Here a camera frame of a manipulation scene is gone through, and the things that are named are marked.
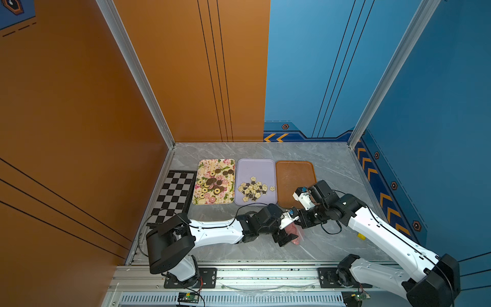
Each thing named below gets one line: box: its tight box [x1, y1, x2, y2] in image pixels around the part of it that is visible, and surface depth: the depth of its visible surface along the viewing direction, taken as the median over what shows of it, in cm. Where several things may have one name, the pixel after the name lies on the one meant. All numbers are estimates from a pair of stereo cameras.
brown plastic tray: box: [275, 160, 318, 209], surface depth 108 cm
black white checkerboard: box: [145, 170, 197, 227], surface depth 96 cm
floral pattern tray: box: [191, 158, 236, 206], surface depth 102 cm
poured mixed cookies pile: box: [237, 176, 276, 203], surface depth 99 cm
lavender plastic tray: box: [233, 158, 278, 206], surface depth 105 cm
